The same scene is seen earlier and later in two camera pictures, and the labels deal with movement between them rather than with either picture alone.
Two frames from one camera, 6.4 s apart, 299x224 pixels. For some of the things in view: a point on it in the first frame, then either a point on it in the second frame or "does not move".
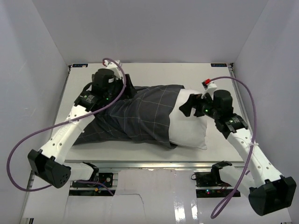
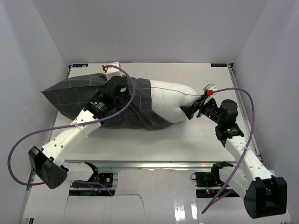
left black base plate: x=107 y=178 does not move
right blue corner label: x=218 y=65 does not move
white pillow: x=190 y=131 -> x=167 y=97
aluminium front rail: x=153 y=165 does not move
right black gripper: x=195 y=101 does not move
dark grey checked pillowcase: x=143 y=117 -> x=70 y=97
